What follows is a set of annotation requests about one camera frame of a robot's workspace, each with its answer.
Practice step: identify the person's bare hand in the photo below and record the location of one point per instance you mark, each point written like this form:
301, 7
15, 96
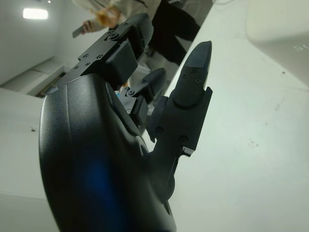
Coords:
89, 27

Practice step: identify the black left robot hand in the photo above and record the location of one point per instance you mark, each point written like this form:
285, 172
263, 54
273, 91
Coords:
96, 157

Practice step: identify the black smartphone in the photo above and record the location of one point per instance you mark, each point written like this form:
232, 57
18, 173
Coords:
78, 32

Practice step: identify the person in black trousers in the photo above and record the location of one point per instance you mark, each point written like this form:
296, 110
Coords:
173, 31

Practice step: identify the white two-slot toaster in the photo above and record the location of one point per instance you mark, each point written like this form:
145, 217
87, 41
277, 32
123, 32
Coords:
277, 29

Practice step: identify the ceiling light panel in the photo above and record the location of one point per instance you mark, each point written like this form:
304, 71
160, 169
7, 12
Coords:
35, 13

